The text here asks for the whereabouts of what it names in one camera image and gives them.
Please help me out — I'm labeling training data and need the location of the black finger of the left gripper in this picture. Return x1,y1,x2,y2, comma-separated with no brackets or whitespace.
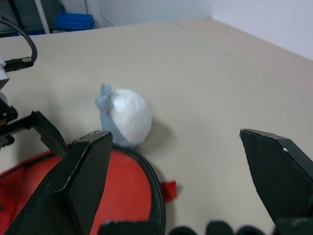
30,111,69,158

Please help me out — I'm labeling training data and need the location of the white and blue plush ball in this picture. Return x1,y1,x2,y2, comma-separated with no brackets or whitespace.
94,83,154,149

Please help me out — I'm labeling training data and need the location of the white metal post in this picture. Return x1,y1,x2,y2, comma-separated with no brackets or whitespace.
34,0,51,34

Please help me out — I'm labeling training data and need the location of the blue plastic crate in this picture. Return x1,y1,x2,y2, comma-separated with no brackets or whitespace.
55,13,95,32

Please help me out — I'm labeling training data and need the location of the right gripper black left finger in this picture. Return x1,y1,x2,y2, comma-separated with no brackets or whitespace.
4,131,113,235

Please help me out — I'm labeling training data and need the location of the dark grey storage bin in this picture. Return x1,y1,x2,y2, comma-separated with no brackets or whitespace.
0,0,62,37

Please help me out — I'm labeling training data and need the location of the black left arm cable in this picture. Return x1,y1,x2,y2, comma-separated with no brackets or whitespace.
0,17,39,72

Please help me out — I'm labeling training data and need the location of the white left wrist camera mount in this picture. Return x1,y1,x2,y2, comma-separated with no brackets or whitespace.
0,56,10,89

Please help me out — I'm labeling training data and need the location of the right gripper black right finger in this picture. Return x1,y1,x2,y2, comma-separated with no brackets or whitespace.
239,128,313,235

